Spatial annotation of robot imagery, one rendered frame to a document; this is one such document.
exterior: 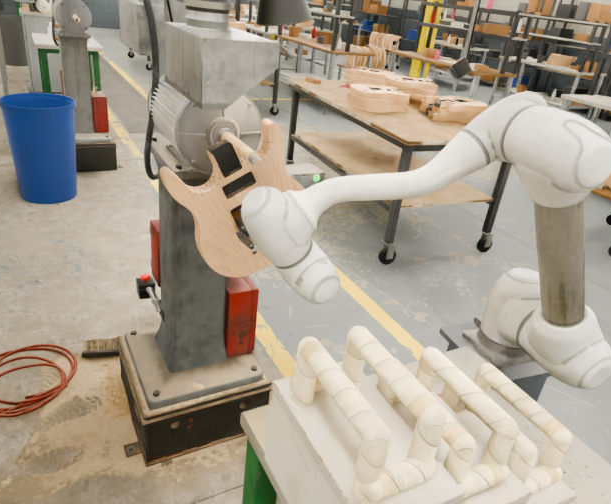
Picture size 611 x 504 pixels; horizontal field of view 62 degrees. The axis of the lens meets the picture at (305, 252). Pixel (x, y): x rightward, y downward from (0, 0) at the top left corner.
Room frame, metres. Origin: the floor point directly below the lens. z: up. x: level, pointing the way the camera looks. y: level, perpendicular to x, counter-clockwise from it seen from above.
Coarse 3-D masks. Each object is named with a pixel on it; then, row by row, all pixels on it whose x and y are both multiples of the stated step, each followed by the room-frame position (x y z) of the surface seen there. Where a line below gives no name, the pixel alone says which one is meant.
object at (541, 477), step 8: (536, 472) 0.60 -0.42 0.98; (544, 472) 0.60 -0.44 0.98; (552, 472) 0.61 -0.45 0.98; (560, 472) 0.61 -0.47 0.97; (528, 480) 0.58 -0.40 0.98; (536, 480) 0.59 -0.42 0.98; (544, 480) 0.59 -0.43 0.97; (552, 480) 0.60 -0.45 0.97; (536, 488) 0.58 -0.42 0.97; (544, 488) 0.59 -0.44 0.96
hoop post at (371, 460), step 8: (360, 448) 0.42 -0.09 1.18; (368, 448) 0.41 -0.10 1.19; (376, 448) 0.41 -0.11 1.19; (384, 448) 0.41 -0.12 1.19; (360, 456) 0.42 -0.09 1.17; (368, 456) 0.41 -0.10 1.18; (376, 456) 0.41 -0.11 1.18; (384, 456) 0.41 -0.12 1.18; (360, 464) 0.42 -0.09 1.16; (368, 464) 0.41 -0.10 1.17; (376, 464) 0.41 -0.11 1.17; (384, 464) 0.42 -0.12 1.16; (360, 472) 0.41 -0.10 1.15; (368, 472) 0.41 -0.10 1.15; (376, 472) 0.41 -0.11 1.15; (360, 480) 0.41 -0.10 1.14; (368, 480) 0.41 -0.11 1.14; (376, 480) 0.41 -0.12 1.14; (352, 488) 0.42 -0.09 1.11; (360, 496) 0.41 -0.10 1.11
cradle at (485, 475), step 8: (480, 464) 0.53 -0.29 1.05; (488, 464) 0.53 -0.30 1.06; (472, 472) 0.51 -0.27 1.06; (480, 472) 0.52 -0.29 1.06; (488, 472) 0.52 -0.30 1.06; (496, 472) 0.52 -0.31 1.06; (504, 472) 0.53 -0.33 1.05; (464, 480) 0.50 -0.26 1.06; (472, 480) 0.50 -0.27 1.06; (480, 480) 0.50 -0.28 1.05; (488, 480) 0.51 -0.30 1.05; (496, 480) 0.52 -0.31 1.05; (464, 488) 0.49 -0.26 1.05; (472, 488) 0.49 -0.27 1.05; (480, 488) 0.50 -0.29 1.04; (464, 496) 0.48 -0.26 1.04
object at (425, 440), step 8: (416, 424) 0.47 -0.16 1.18; (424, 424) 0.46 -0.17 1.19; (416, 432) 0.46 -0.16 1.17; (424, 432) 0.45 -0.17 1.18; (432, 432) 0.45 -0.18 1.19; (440, 432) 0.45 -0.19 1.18; (416, 440) 0.46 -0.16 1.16; (424, 440) 0.45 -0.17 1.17; (432, 440) 0.45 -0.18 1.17; (416, 448) 0.46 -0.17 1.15; (424, 448) 0.45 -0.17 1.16; (432, 448) 0.45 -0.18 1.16; (408, 456) 0.46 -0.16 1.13; (416, 456) 0.45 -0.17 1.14; (424, 456) 0.45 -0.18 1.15; (432, 456) 0.45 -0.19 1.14
